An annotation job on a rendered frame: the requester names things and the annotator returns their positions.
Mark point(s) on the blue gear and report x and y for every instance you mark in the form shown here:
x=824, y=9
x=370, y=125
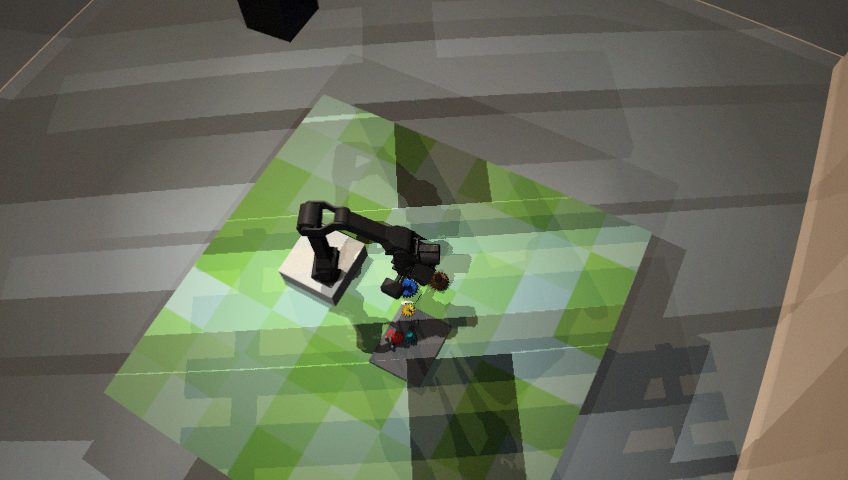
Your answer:
x=410, y=287

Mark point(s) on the brown gear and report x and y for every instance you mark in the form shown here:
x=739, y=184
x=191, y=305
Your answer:
x=438, y=281

